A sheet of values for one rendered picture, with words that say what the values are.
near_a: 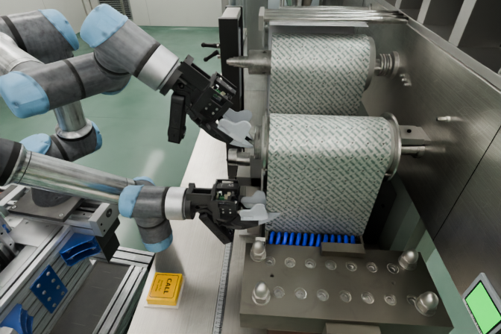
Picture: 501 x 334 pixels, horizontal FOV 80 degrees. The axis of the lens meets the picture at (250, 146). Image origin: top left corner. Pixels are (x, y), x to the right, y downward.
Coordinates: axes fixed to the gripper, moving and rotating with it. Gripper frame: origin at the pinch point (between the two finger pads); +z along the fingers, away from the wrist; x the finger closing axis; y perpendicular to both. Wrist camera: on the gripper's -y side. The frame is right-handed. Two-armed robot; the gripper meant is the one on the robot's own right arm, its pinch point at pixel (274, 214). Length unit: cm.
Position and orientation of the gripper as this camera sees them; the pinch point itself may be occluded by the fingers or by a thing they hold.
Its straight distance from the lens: 71.2
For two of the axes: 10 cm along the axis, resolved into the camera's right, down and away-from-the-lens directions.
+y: 0.0, -8.1, -5.9
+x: 0.6, -5.9, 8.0
